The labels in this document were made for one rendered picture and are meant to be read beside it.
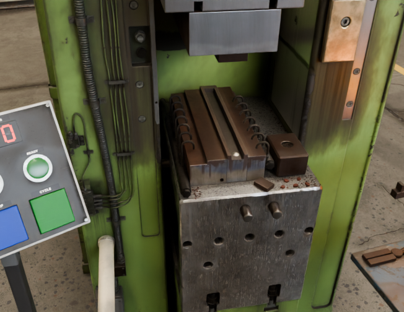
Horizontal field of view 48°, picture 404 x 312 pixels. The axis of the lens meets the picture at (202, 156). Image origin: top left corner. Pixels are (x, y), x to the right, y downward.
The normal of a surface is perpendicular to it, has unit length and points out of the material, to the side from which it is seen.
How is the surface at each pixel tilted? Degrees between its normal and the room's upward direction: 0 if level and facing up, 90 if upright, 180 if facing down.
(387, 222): 0
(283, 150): 0
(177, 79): 90
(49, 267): 0
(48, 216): 60
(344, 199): 90
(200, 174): 90
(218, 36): 90
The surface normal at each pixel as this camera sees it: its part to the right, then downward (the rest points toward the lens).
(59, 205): 0.50, -0.02
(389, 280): 0.01, -0.83
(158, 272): 0.17, 0.55
